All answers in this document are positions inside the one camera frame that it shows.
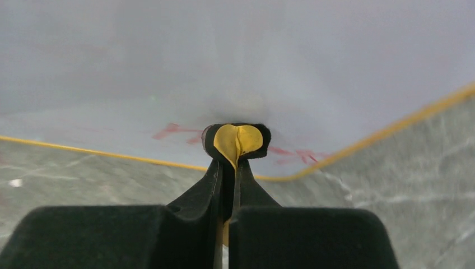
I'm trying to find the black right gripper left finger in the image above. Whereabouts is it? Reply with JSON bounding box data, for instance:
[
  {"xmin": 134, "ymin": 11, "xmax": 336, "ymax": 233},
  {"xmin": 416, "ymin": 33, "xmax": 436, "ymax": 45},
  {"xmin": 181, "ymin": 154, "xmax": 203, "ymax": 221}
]
[{"xmin": 1, "ymin": 161, "xmax": 223, "ymax": 268}]

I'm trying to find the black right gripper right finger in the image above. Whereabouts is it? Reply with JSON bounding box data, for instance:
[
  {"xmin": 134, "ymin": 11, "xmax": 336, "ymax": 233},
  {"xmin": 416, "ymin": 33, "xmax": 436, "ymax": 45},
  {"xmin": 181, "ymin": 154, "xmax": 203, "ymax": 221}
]
[{"xmin": 229, "ymin": 160, "xmax": 399, "ymax": 268}]

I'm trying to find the yellow black whiteboard eraser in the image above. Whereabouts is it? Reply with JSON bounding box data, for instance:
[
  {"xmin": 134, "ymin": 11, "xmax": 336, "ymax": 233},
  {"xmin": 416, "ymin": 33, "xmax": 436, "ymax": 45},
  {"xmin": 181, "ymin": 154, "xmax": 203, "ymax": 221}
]
[{"xmin": 201, "ymin": 123, "xmax": 272, "ymax": 247}]

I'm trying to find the yellow framed whiteboard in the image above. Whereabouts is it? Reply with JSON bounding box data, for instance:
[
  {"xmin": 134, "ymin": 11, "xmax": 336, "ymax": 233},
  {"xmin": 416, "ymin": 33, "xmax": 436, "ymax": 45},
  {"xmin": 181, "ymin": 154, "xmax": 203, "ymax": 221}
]
[{"xmin": 1, "ymin": 1, "xmax": 474, "ymax": 180}]

